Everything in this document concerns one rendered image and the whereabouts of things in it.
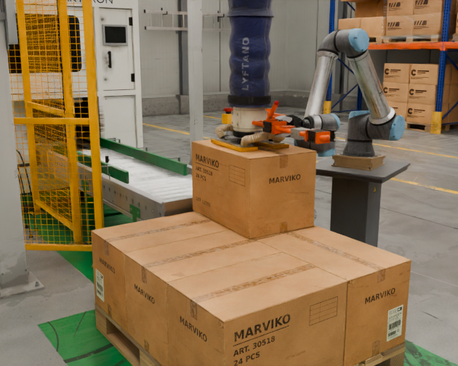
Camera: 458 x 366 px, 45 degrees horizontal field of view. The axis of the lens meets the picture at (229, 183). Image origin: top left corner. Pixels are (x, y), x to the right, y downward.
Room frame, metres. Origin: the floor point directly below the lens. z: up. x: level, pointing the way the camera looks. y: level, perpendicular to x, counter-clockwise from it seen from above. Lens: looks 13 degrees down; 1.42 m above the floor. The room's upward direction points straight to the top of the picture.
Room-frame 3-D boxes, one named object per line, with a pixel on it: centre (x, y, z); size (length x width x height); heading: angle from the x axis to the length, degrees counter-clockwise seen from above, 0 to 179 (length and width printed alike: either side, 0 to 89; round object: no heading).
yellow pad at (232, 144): (2.86, -0.02, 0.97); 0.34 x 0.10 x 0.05; 28
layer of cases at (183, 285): (2.47, -0.05, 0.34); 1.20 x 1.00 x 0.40; 35
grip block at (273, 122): (2.68, -0.22, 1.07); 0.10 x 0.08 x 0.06; 118
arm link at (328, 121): (2.82, -0.50, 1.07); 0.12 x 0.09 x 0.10; 118
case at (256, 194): (2.89, -0.12, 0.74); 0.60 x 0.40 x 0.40; 31
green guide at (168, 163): (4.59, 0.74, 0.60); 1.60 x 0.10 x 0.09; 35
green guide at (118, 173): (4.28, 1.18, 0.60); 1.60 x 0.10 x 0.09; 35
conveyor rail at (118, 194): (3.96, 1.02, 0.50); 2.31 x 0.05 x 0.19; 35
